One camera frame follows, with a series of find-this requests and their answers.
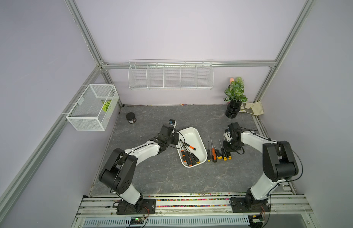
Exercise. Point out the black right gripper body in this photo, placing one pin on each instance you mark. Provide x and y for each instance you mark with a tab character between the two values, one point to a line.
230	146

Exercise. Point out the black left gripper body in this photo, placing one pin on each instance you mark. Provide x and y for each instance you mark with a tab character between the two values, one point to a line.
173	139

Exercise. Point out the black yellow stubby screwdriver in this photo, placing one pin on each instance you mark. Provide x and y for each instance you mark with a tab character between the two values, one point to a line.
228	154

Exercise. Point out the short black yellow screwdriver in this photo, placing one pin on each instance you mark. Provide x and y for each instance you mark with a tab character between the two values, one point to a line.
218	154

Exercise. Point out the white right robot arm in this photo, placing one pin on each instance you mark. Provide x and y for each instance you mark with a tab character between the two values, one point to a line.
278	160

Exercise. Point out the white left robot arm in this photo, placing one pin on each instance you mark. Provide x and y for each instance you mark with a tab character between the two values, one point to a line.
118	172

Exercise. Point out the black orange screwdriver in box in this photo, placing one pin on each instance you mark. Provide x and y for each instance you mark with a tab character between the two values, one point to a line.
185	156

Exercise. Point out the black glossy plant pot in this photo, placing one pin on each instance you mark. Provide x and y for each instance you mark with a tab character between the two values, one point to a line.
233	109

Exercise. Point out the small black jar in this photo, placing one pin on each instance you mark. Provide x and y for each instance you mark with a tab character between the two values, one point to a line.
131	118

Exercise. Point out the cream work glove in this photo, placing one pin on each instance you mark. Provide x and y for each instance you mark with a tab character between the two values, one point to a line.
255	109

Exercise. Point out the green artificial plant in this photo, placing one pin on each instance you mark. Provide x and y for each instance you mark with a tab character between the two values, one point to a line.
236	91

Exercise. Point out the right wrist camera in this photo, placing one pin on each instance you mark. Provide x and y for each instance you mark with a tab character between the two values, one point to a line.
227	136

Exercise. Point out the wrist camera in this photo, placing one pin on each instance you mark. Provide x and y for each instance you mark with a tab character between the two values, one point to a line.
227	136
172	122

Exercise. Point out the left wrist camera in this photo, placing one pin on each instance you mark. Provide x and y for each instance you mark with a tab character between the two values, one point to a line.
172	122

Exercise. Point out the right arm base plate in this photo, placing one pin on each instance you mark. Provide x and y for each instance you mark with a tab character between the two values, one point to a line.
249	205

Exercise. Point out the long white wire shelf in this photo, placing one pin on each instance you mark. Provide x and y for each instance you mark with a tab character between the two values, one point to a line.
171	74

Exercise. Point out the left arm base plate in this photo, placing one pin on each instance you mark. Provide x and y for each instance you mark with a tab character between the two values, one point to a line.
136	206

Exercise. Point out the white wire basket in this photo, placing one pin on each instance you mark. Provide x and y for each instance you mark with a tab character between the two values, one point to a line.
94	108

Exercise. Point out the aluminium rail base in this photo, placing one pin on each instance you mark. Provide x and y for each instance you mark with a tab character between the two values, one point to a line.
195	210

